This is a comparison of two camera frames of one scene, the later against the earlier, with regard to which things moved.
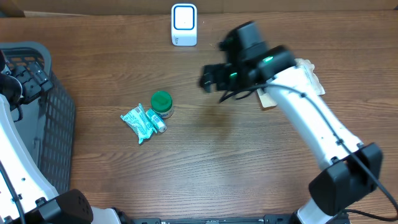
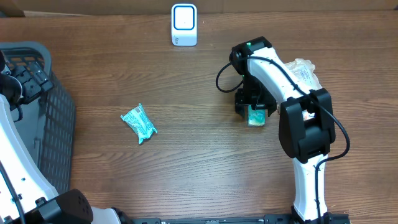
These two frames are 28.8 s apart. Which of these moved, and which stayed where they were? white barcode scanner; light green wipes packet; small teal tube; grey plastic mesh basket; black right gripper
Moved: black right gripper; small teal tube
Stayed: white barcode scanner; grey plastic mesh basket; light green wipes packet
